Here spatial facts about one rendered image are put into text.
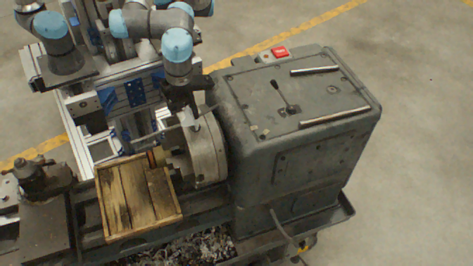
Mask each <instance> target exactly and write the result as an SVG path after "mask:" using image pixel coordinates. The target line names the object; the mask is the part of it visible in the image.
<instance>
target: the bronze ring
mask: <svg viewBox="0 0 473 266"><path fill-rule="evenodd" d="M145 152H146V157H147V161H148V163H149V167H150V170H155V168H156V167H157V168H161V167H168V165H167V162H166V158H168V157H171V156H172V154H171V150H170V148H167V149H164V150H163V146H161V144H159V146H155V148H153V150H151V151H150V150H147V151H145Z"/></svg>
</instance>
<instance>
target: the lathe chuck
mask: <svg viewBox="0 0 473 266"><path fill-rule="evenodd" d="M184 110H185V108H183V109H182V112H181V113H177V114H176V115H177V121H178V123H181V121H182V120H183V119H184V118H185V115H184ZM199 126H200V129H199V130H198V131H193V130H191V126H189V127H180V128H179V130H180V133H181V137H182V142H183V144H180V145H179V148H185V149H186V152H187V156H188V159H189V162H190V164H191V167H192V170H193V173H194V176H195V177H197V176H198V175H200V174H202V175H203V179H202V182H195V179H191V183H192V185H193V187H194V188H195V189H197V188H200V187H202V186H206V185H210V184H214V183H216V182H219V178H220V172H219V165H217V157H216V153H215V148H214V144H213V140H212V137H211V134H210V130H209V128H208V123H206V120H205V118H204V116H201V117H200V118H199Z"/></svg>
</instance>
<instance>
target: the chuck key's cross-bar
mask: <svg viewBox="0 0 473 266"><path fill-rule="evenodd" d="M217 107H220V104H219V103H218V104H216V105H214V106H212V107H210V108H209V109H206V110H204V111H202V112H200V113H199V117H201V116H203V115H205V114H206V113H208V112H210V111H212V110H214V109H215V108H217ZM178 127H181V124H180V123H178V124H176V125H174V126H171V127H168V128H165V129H162V130H159V131H157V132H154V133H151V134H147V135H145V137H142V138H138V139H135V140H133V141H131V142H130V143H131V144H135V143H137V142H140V141H143V140H146V139H150V138H152V137H156V135H158V134H162V133H164V132H168V131H170V130H172V129H176V128H178Z"/></svg>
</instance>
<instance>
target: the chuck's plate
mask: <svg viewBox="0 0 473 266"><path fill-rule="evenodd" d="M198 107H199V108H200V109H201V112H202V111H204V110H206V109H209V107H208V106H207V105H206V104H201V105H198ZM203 116H204V118H205V120H206V123H208V128H209V130H210V134H211V137H212V140H213V144H214V148H215V153H216V157H217V165H219V172H220V178H219V182H221V181H224V179H226V178H227V159H226V154H225V148H224V144H223V141H222V137H221V133H220V130H219V127H217V123H216V121H215V118H214V116H213V113H212V111H210V112H208V113H206V114H205V115H203Z"/></svg>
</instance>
